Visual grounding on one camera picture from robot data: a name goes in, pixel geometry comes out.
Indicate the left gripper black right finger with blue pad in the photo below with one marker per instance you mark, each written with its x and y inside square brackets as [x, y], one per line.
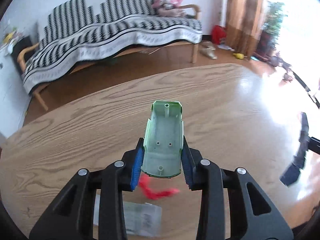
[233, 205]

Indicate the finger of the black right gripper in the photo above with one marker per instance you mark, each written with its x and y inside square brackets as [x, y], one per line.
[292, 173]

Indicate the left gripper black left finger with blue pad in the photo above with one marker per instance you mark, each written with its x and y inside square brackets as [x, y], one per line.
[70, 215]

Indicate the silver cigarette pack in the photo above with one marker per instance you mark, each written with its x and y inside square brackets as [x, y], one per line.
[142, 219]

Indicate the green plastic toy shell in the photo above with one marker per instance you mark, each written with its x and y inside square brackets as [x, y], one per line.
[163, 140]

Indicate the red ribbon scrap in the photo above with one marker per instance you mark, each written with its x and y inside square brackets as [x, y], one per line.
[153, 194]

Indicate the pink kids tricycle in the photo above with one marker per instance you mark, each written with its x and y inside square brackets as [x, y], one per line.
[277, 62]

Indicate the large potted plant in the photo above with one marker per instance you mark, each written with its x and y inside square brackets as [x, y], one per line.
[270, 31]

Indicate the yellow toy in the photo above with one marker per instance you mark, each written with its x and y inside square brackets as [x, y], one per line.
[239, 56]

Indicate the beige slipper near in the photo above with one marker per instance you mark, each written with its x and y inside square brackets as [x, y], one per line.
[209, 53]

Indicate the beige slipper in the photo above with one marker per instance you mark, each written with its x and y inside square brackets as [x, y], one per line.
[208, 45]
[209, 53]

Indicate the beige slipper far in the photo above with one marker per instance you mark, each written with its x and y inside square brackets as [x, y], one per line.
[208, 45]

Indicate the brown curtain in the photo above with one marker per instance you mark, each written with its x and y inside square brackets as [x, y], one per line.
[244, 19]

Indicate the striped black white sofa blanket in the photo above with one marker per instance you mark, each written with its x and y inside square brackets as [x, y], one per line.
[114, 8]

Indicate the pink stuffed doll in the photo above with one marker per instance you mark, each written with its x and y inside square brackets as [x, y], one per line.
[168, 8]

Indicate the red bag by wall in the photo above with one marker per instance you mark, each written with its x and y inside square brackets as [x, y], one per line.
[218, 34]

